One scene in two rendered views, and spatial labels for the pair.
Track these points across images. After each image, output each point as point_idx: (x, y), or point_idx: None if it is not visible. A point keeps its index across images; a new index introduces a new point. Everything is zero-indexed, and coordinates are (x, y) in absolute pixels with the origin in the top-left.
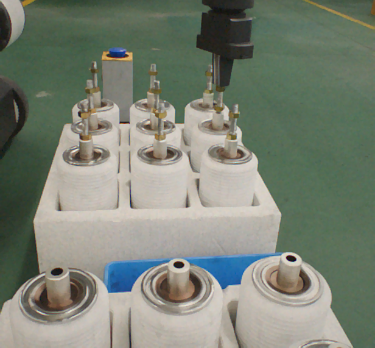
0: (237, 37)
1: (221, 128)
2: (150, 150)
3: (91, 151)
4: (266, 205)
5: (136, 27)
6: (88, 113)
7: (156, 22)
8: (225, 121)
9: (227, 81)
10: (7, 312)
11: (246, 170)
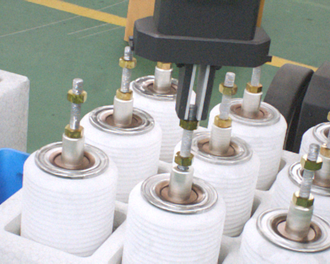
0: (154, 10)
1: (168, 195)
2: (137, 118)
3: (154, 81)
4: None
5: None
6: None
7: None
8: (194, 208)
9: (177, 107)
10: (14, 75)
11: (24, 163)
